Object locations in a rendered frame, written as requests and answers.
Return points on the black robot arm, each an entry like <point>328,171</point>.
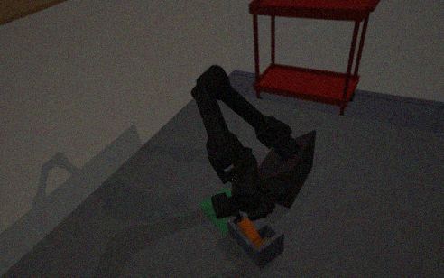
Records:
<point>225,149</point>

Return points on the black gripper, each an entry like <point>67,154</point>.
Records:
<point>224,206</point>

